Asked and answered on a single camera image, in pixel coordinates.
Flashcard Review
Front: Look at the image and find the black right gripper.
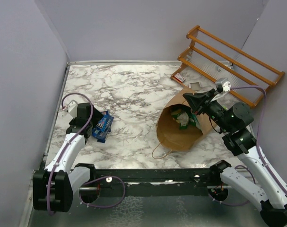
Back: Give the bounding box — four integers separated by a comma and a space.
184, 88, 233, 132

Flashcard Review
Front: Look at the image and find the blue salt vinegar chips bag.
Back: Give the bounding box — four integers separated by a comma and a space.
92, 110, 114, 143

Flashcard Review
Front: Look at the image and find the yellow green candy packet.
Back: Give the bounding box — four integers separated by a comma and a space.
170, 105, 190, 130

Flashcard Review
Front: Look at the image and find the brown paper bag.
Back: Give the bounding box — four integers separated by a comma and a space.
152, 87, 216, 159

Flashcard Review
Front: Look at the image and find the blue M&Ms candy packet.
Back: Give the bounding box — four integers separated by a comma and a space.
96, 116, 108, 132

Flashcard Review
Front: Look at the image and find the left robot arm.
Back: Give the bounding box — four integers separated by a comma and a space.
33, 101, 103, 213

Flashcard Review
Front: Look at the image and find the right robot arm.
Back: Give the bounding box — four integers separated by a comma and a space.
183, 89, 287, 227

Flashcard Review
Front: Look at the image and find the open small cardboard box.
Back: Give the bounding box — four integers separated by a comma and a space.
188, 81, 203, 92

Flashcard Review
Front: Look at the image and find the green snack packet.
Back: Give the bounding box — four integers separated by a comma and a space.
189, 113, 201, 130

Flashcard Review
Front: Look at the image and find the small red white box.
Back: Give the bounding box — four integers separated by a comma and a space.
173, 73, 185, 83

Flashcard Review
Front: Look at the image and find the wooden two-tier rack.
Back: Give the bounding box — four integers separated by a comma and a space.
171, 25, 285, 107

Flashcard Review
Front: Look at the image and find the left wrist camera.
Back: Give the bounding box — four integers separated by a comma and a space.
63, 100, 78, 118

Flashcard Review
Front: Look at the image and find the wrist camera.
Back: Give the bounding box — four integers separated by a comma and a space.
63, 100, 78, 118
211, 78, 231, 101

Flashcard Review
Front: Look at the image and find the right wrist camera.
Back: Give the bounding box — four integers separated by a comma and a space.
211, 78, 231, 101

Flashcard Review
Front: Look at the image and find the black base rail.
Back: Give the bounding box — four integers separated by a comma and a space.
74, 162, 231, 197

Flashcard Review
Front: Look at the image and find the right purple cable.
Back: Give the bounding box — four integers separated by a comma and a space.
211, 85, 287, 206

